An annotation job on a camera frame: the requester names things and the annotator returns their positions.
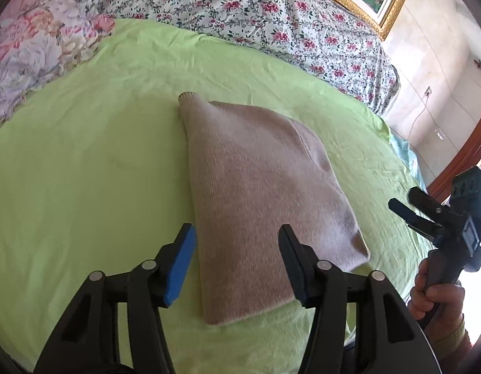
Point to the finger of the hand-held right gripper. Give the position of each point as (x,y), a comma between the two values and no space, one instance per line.
(412,216)
(425,200)

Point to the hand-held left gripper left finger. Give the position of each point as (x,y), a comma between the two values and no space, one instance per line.
(182,265)

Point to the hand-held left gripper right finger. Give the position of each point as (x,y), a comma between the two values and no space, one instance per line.
(297,292)

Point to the beige knit sweater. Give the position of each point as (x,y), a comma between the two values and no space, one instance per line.
(256,187)

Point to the person's right forearm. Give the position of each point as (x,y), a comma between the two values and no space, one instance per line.
(451,339)

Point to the person's right hand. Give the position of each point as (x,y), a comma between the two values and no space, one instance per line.
(439,304)

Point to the light blue cloth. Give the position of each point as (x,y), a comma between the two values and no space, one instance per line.
(404,152)

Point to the green bed sheet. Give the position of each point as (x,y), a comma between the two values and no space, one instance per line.
(88,144)

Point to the pastel floral pillow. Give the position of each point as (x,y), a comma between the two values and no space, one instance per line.
(37,54)

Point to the red floral quilt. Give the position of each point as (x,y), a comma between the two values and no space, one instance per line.
(244,7)

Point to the wooden door frame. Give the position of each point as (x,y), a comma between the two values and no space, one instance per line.
(468,152)

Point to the wall socket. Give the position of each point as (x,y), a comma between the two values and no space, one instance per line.
(429,92)

